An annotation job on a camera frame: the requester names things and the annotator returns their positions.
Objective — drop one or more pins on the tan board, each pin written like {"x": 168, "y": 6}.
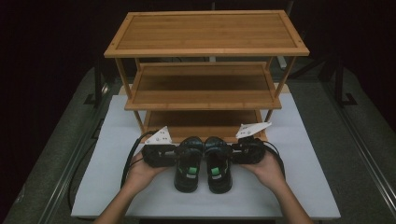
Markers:
{"x": 125, "y": 90}

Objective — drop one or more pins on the aluminium table rail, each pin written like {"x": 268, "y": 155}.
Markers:
{"x": 364, "y": 152}
{"x": 71, "y": 168}

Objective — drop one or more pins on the black metal stand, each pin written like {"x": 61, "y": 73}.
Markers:
{"x": 340, "y": 84}
{"x": 98, "y": 84}

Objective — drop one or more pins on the person's right hand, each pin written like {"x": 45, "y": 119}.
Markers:
{"x": 269, "y": 171}

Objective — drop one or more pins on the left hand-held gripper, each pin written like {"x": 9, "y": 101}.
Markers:
{"x": 158, "y": 155}

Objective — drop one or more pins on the white board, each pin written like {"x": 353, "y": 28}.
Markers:
{"x": 99, "y": 174}

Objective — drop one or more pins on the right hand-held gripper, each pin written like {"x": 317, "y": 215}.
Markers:
{"x": 249, "y": 151}

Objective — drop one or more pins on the person's left hand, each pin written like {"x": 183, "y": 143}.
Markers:
{"x": 141, "y": 175}

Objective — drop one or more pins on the three-tier wooden shelf rack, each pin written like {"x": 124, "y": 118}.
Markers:
{"x": 205, "y": 31}

